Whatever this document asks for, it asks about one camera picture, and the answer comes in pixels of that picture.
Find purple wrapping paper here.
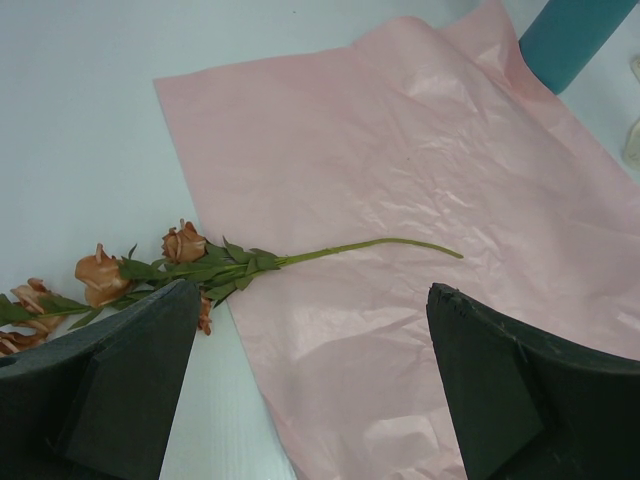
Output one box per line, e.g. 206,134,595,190
155,1,639,479

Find brown rose stem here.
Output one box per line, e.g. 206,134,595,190
1,220,461,357

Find teal ceramic vase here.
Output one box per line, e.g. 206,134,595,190
519,0,637,95

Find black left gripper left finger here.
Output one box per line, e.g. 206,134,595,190
1,281,200,479

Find cream printed ribbon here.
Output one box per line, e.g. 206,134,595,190
623,56,640,171

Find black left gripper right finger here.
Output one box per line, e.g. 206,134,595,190
426,283,639,479

